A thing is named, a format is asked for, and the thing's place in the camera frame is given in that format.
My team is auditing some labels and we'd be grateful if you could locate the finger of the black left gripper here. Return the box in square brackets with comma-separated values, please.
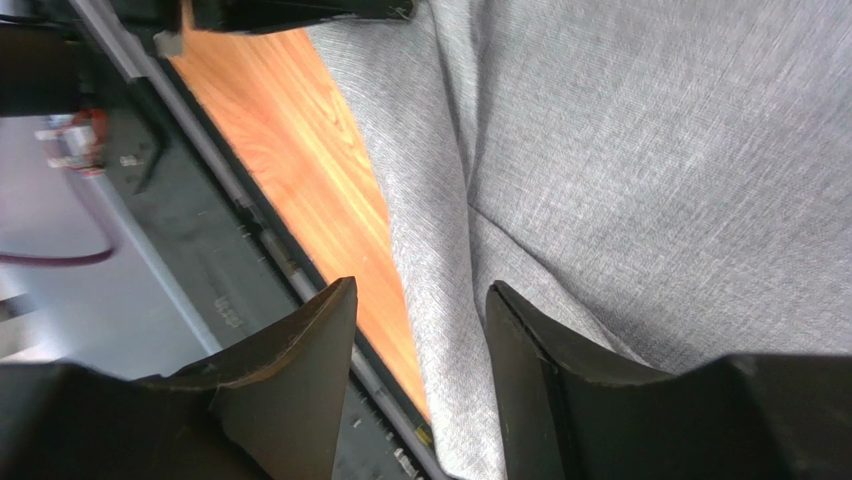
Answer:
[190, 0, 416, 34]

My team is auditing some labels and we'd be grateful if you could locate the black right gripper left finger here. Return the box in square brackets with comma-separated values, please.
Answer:
[1, 277, 358, 479]

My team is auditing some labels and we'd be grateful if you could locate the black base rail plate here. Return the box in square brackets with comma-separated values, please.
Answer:
[70, 1, 444, 479]

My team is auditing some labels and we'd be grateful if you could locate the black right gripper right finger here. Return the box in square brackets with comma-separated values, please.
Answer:
[484, 282, 851, 479]

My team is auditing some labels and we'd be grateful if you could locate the grey cloth napkin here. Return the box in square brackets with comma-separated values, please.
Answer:
[308, 1, 851, 479]

